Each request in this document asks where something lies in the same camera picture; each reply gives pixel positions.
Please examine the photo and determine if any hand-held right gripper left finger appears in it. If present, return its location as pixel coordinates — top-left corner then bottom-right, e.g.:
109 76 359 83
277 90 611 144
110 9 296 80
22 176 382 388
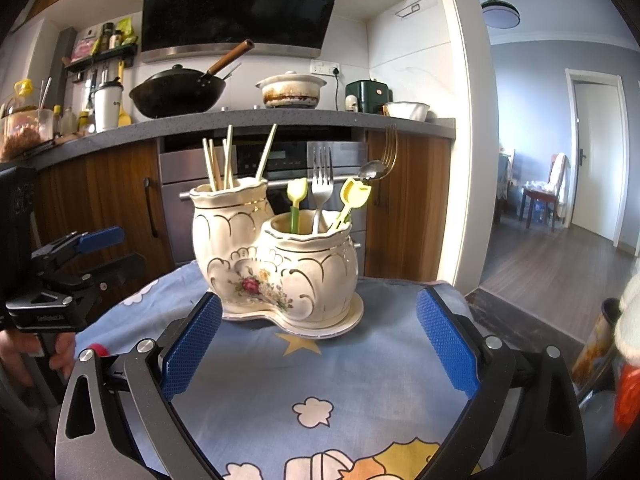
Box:
54 291 223 480

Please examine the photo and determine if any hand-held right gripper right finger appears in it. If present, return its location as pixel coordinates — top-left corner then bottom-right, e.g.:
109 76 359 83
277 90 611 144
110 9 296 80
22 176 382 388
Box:
416 285 587 480

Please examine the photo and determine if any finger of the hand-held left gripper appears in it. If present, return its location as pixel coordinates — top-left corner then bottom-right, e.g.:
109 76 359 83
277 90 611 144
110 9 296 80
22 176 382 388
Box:
32 226 125 267
75 252 147 292

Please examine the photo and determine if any cream floral ceramic utensil holder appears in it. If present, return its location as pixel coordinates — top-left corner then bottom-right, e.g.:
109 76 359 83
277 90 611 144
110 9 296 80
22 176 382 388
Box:
189 177 360 323

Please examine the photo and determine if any yellow plastic fruit fork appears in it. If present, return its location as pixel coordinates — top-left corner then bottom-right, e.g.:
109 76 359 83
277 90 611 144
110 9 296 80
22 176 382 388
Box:
330 177 373 233

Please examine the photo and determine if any green handled fruit fork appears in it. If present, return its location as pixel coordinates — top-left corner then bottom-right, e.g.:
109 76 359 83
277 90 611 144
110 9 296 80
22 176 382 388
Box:
286 177 308 235

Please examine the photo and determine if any gold metal fork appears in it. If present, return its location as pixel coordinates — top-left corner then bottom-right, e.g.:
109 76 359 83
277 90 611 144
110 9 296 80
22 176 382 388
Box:
377 124 399 181

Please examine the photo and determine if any silver metal fork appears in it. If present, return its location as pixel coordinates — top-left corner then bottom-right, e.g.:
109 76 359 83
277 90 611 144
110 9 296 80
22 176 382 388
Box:
311 146 334 235

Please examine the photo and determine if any person's left hand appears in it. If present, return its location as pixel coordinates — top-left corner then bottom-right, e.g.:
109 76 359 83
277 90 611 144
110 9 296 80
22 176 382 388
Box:
0 332 77 388

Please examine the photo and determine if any stainless steel built-in oven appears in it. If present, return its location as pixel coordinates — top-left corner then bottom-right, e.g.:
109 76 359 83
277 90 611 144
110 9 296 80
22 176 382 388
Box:
159 135 368 266

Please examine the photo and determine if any cream ceramic drip tray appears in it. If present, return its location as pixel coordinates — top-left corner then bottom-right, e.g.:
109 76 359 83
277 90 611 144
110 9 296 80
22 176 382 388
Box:
220 292 365 342

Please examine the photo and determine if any blue cartoon printed cloth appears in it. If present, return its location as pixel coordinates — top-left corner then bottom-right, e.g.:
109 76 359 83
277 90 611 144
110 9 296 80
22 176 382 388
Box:
75 260 488 480

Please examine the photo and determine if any yellow spatula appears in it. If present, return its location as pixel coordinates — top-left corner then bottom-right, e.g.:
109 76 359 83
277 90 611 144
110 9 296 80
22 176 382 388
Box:
117 60 133 127

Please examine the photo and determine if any clear food container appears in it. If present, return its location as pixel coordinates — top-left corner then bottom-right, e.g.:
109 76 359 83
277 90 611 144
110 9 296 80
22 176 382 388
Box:
0 109 55 158

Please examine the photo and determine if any white thermos mug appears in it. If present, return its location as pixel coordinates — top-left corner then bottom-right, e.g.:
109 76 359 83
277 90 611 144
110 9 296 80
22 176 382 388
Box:
94 80 124 131

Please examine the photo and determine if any narrow wooden cabinet door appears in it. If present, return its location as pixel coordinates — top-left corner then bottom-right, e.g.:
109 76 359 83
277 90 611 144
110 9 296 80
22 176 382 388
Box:
364 130 453 281

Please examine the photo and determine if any orange patterned container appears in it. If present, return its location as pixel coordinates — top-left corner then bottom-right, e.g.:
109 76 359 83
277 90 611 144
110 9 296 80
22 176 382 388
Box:
572 297 623 391

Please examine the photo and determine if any dining table with cloth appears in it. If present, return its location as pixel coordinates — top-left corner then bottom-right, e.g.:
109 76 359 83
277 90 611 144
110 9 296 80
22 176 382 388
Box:
495 145 518 223

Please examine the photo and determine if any white towel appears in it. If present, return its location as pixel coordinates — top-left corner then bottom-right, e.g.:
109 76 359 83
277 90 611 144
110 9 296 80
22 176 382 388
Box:
614 270 640 361

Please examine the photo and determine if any wooden chair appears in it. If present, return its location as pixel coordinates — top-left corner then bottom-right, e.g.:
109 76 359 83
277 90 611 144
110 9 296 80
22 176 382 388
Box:
520 152 571 233

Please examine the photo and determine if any orange cloth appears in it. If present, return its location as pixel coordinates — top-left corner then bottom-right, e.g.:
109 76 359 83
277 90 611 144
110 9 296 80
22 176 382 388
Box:
614 360 640 436

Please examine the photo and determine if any grey kitchen counter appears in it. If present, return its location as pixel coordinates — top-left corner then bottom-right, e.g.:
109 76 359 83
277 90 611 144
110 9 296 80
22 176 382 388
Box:
30 107 457 171

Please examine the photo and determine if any white bowl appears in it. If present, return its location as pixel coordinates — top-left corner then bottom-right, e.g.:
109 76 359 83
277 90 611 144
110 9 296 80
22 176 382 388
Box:
384 101 431 122

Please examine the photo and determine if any white room door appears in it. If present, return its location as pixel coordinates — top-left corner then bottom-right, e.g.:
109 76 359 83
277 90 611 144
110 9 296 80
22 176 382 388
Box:
570 80 628 248

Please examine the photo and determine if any white clay pot with lid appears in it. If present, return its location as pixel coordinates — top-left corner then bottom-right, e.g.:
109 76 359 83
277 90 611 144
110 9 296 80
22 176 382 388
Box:
255 71 328 110

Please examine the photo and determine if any green air fryer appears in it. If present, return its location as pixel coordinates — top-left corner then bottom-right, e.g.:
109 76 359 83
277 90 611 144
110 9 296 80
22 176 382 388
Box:
345 79 393 113

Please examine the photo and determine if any black range hood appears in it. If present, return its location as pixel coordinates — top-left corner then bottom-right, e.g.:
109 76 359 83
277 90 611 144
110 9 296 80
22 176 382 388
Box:
140 0 348 65

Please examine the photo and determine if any round ceiling lamp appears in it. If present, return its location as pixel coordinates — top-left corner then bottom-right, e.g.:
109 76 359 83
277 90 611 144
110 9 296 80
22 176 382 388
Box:
481 0 521 30

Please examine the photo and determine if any black wok with wooden handle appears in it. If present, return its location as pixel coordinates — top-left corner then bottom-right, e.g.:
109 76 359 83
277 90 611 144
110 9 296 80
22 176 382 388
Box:
129 39 255 120

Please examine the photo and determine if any black wall spice rack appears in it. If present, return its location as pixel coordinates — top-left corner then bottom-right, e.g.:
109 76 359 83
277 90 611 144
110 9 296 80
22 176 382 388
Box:
64 17 140 83

